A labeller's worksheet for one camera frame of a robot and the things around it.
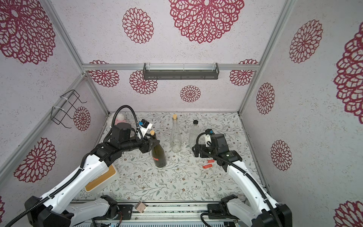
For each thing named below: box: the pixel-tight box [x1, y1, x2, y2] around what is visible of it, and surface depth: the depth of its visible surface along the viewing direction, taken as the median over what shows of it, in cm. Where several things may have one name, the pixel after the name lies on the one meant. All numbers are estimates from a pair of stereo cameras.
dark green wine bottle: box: [149, 130, 167, 168], surface depth 82 cm
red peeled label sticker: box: [202, 163, 213, 169], surface depth 92 cm
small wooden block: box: [134, 200, 147, 214], surface depth 76 cm
